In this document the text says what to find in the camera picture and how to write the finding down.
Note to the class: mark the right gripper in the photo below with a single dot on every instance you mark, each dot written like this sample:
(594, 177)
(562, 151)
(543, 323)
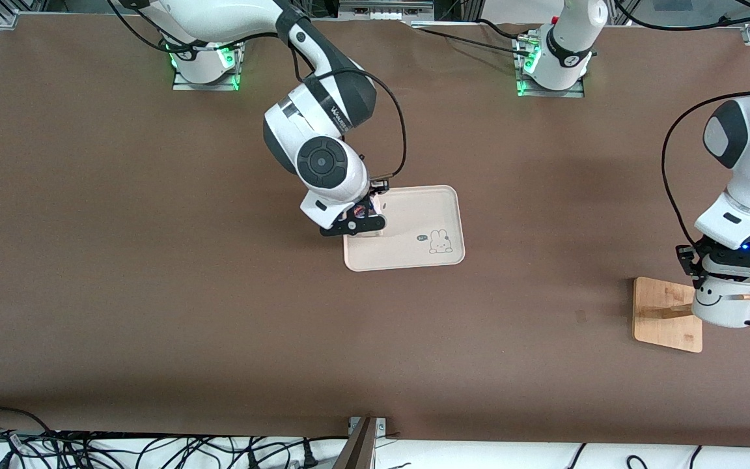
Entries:
(371, 197)

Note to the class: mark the small milk carton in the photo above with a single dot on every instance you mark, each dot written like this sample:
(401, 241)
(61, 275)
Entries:
(360, 210)

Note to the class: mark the white smiley mug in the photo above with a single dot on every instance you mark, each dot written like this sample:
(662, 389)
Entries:
(720, 312)

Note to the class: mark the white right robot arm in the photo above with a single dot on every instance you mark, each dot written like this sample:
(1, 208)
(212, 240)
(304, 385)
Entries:
(323, 124)

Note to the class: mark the white rabbit print tray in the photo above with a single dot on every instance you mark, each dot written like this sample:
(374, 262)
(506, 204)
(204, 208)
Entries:
(414, 257)

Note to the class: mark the wooden mug stand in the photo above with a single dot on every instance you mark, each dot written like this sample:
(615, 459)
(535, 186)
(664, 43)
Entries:
(661, 326)

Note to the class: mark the aluminium profile beam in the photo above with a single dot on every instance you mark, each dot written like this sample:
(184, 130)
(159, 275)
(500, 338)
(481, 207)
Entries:
(359, 449)

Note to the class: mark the black power plug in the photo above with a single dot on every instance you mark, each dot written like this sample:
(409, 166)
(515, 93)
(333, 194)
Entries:
(310, 456)

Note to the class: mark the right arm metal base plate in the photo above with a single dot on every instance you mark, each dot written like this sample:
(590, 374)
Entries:
(183, 83)

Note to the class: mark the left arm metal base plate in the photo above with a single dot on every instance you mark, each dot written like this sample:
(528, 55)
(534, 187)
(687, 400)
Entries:
(577, 92)

